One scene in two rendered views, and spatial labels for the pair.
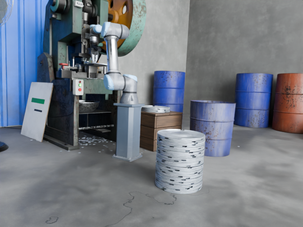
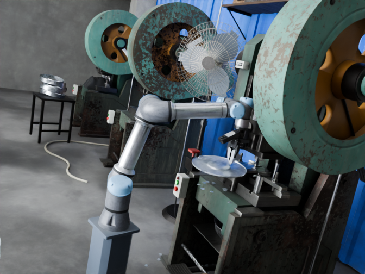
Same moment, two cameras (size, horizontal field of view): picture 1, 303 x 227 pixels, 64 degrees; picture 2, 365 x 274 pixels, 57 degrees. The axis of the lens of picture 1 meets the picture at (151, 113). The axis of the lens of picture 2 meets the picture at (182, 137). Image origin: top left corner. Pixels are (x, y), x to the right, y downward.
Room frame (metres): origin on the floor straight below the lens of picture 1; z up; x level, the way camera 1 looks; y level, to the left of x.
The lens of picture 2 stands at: (2.66, -1.18, 1.28)
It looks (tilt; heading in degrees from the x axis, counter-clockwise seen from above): 13 degrees down; 107
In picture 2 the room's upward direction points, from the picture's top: 11 degrees clockwise
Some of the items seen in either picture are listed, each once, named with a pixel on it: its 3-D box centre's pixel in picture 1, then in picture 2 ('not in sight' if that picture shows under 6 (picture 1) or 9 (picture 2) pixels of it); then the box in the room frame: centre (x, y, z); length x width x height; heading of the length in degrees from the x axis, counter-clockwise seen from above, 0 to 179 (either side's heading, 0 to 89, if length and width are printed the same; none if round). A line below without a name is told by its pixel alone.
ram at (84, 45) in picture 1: (86, 39); (262, 122); (2.51, 0.69, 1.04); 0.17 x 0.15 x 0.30; 46
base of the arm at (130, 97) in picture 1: (129, 97); (115, 214); (1.98, 0.18, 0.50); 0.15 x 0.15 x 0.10
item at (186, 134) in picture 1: (181, 133); not in sight; (1.46, -0.19, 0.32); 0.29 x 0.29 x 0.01
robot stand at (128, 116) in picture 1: (128, 130); (107, 263); (1.98, 0.18, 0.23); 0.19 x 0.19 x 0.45; 61
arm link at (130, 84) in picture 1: (129, 83); (119, 191); (1.98, 0.19, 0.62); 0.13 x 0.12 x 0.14; 120
